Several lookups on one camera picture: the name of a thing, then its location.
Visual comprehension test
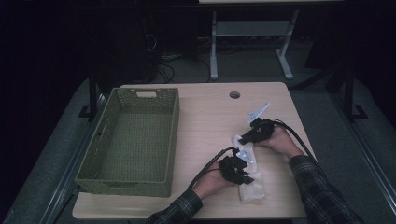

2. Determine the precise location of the white bear print cloth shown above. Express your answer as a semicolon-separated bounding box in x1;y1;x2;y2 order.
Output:
232;133;267;203

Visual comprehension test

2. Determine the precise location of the white metal table frame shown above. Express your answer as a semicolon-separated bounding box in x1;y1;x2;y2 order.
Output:
199;0;344;81

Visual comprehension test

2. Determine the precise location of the person's right hand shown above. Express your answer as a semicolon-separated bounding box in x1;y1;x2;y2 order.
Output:
256;125;304;160

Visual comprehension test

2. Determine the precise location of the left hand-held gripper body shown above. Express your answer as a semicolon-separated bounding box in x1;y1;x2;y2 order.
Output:
218;148;254;185

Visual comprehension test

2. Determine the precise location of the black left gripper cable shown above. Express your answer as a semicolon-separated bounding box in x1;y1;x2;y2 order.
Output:
186;147;236;191

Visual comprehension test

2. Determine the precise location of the bundle of floor cables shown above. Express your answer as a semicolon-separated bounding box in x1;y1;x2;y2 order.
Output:
143;34;213;84

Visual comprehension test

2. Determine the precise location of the green woven basket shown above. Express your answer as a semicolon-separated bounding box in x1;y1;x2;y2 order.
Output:
74;87;180;198

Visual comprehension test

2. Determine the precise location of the black metal stand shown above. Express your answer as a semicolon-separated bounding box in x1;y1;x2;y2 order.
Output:
78;69;101;122
343;66;369;123

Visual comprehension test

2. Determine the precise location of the person's left hand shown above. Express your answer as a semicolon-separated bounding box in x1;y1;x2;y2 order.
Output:
191;161;237;200

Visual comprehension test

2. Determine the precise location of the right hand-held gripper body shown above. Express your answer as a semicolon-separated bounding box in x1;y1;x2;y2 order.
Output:
247;102;275;143

